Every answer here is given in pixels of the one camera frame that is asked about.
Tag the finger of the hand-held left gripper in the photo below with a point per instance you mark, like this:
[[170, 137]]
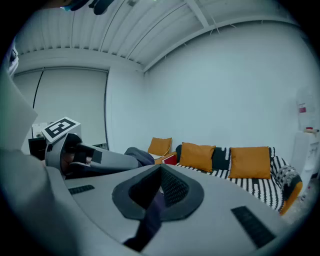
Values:
[[117, 162]]

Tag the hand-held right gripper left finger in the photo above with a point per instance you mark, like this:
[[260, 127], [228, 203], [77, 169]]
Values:
[[100, 200]]

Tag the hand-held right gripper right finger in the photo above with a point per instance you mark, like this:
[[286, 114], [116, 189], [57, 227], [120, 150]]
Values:
[[212, 220]]

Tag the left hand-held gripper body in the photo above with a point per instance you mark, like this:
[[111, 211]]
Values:
[[53, 152]]

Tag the orange sofa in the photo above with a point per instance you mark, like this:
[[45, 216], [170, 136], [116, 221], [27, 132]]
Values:
[[292, 197]]

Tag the black side table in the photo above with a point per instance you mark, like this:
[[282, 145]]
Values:
[[36, 147]]

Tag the white framed picture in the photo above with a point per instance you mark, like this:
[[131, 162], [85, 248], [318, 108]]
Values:
[[37, 128]]

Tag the orange square cushion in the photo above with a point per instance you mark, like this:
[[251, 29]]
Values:
[[250, 162], [197, 157], [160, 146]]

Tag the black white striped blanket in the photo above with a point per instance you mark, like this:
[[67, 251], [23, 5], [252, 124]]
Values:
[[262, 190]]

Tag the grey patterned cloth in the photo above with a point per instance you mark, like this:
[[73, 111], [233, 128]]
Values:
[[287, 175]]

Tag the white water dispenser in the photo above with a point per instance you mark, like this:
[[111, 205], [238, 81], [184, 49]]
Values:
[[307, 155]]

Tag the clear water dispenser bottle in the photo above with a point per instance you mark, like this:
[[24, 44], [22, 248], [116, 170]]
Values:
[[308, 107]]

